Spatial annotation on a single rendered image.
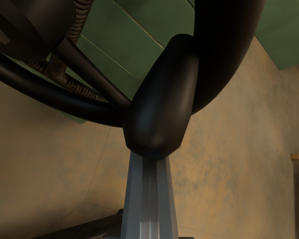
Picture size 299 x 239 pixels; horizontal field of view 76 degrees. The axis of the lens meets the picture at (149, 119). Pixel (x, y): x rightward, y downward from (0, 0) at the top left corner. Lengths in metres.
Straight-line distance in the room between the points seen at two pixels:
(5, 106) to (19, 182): 0.31
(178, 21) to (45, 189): 0.84
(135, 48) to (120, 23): 0.05
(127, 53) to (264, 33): 0.24
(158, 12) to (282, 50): 0.19
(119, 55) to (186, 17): 0.17
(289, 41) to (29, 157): 0.91
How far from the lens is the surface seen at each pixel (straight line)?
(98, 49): 0.45
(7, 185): 0.95
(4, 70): 0.28
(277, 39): 0.33
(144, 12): 0.34
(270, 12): 0.31
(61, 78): 0.35
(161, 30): 0.35
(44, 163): 0.96
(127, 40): 0.39
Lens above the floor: 0.95
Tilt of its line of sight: 53 degrees down
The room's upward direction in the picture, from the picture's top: 74 degrees clockwise
